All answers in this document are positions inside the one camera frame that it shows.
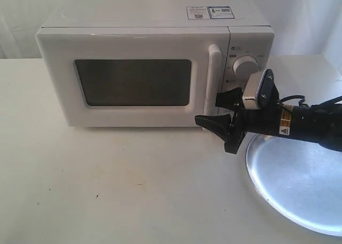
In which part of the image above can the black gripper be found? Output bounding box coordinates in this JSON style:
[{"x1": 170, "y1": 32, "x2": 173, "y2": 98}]
[{"x1": 195, "y1": 87, "x2": 279, "y2": 154}]

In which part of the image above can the white microwave door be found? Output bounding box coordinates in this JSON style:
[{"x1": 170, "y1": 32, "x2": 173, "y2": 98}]
[{"x1": 36, "y1": 27, "x2": 230, "y2": 128}]

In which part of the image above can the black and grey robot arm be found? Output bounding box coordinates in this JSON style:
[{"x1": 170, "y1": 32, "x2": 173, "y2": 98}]
[{"x1": 195, "y1": 88, "x2": 341, "y2": 154}]

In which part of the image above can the white microwave oven body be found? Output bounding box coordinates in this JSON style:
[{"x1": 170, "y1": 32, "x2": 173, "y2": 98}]
[{"x1": 40, "y1": 0, "x2": 274, "y2": 92}]

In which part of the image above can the upper white control knob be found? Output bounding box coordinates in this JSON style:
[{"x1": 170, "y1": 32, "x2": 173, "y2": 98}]
[{"x1": 232, "y1": 56, "x2": 259, "y2": 79}]

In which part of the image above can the round silver metal tray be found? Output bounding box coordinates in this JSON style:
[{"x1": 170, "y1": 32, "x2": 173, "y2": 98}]
[{"x1": 245, "y1": 135, "x2": 341, "y2": 237}]

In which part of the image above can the blue energy label sticker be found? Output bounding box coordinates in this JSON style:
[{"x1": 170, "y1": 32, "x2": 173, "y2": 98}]
[{"x1": 208, "y1": 6, "x2": 235, "y2": 20}]

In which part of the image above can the white warning label sticker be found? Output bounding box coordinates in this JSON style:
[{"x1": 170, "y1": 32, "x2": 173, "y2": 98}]
[{"x1": 186, "y1": 6, "x2": 211, "y2": 20}]

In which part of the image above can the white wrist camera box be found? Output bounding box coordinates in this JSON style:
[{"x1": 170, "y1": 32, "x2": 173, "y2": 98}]
[{"x1": 242, "y1": 69, "x2": 274, "y2": 110}]

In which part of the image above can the black camera cable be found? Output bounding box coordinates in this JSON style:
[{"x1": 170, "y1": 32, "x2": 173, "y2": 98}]
[{"x1": 277, "y1": 94, "x2": 308, "y2": 106}]

